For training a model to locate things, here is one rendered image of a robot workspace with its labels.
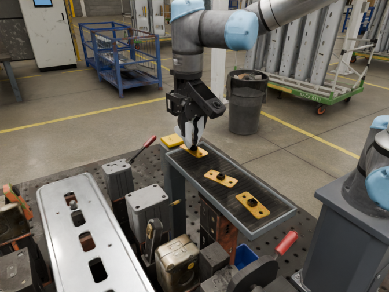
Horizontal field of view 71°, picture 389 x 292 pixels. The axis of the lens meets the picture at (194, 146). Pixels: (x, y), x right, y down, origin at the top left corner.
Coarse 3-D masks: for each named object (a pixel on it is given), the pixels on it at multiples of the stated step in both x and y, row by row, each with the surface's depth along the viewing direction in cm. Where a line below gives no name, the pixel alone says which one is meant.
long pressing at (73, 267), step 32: (64, 192) 90; (96, 192) 90; (64, 224) 78; (96, 224) 78; (64, 256) 68; (96, 256) 69; (128, 256) 68; (64, 288) 61; (96, 288) 61; (128, 288) 61
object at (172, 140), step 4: (168, 136) 91; (172, 136) 91; (176, 136) 91; (164, 140) 88; (168, 140) 88; (172, 140) 88; (176, 140) 88; (180, 140) 88; (168, 144) 86; (172, 144) 86; (176, 144) 87
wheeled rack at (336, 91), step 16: (352, 16) 322; (384, 16) 372; (368, 64) 405; (272, 80) 450; (288, 80) 453; (336, 80) 361; (304, 96) 400; (320, 96) 386; (336, 96) 383; (320, 112) 395
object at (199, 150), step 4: (184, 144) 78; (184, 148) 76; (192, 148) 75; (196, 148) 75; (200, 148) 76; (192, 152) 74; (196, 152) 75; (200, 152) 75; (204, 152) 75; (196, 156) 73; (200, 156) 73
